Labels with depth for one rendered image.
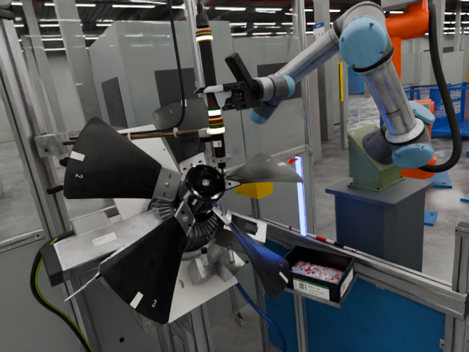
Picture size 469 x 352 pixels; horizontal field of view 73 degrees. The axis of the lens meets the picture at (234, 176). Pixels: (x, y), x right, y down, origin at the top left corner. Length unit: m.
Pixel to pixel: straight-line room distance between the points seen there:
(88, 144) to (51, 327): 1.03
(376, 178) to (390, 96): 0.40
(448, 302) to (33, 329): 1.55
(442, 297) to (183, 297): 0.74
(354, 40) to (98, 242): 0.86
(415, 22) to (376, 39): 3.74
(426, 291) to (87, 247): 0.96
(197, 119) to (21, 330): 1.17
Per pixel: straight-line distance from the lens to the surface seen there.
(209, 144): 0.95
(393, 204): 1.26
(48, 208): 1.37
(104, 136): 0.91
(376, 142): 1.33
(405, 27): 4.68
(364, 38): 0.95
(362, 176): 1.38
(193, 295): 1.06
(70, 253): 0.92
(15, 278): 1.61
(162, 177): 0.91
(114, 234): 0.94
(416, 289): 1.14
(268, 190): 1.42
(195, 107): 1.08
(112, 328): 1.84
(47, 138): 1.26
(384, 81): 1.03
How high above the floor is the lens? 1.47
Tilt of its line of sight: 16 degrees down
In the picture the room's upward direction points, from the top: 7 degrees counter-clockwise
